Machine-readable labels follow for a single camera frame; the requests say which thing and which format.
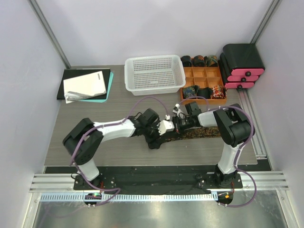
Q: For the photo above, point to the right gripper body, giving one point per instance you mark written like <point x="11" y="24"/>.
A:
<point x="183" y="123"/>

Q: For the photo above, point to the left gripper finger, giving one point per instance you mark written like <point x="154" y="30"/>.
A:
<point x="153" y="145"/>
<point x="159" y="142"/>

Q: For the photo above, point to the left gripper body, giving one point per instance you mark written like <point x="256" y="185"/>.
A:
<point x="151" y="133"/>

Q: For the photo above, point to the black key-pattern tie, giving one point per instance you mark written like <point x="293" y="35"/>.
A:
<point x="194" y="133"/>

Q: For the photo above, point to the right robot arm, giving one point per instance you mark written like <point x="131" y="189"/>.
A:
<point x="234" y="127"/>

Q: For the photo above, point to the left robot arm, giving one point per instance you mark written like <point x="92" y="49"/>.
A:
<point x="83" y="141"/>

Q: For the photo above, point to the rolled blue floral tie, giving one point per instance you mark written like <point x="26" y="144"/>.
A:
<point x="190" y="91"/>

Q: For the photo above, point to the rolled plain black tie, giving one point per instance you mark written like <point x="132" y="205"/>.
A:
<point x="205" y="92"/>

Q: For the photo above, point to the rolled red patterned tie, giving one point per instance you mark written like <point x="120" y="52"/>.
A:
<point x="218" y="92"/>

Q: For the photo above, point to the orange compartment tray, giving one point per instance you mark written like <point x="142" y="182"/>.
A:
<point x="203" y="77"/>

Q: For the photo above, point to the white plastic basket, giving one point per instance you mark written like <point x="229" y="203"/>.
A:
<point x="152" y="75"/>

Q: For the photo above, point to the rolled black tie back-left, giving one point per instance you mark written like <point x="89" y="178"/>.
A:
<point x="186" y="61"/>

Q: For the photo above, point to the rolled orange-black tie back-middle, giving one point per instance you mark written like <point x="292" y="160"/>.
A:
<point x="198" y="61"/>

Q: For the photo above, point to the rolled green tie back-right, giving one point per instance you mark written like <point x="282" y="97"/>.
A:
<point x="211" y="61"/>

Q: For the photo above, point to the teal folder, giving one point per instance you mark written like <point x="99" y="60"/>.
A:
<point x="109" y="79"/>

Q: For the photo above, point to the white notebook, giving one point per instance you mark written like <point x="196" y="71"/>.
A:
<point x="87" y="85"/>

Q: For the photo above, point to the black pink drawer unit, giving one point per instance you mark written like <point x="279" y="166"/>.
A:
<point x="240" y="65"/>

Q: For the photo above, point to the black folder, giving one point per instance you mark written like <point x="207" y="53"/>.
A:
<point x="71" y="73"/>

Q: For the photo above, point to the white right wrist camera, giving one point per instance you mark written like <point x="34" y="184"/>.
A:
<point x="177" y="111"/>

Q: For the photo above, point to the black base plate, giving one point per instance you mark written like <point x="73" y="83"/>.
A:
<point x="165" y="180"/>

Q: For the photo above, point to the white slotted cable duct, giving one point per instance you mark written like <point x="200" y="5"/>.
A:
<point x="93" y="197"/>

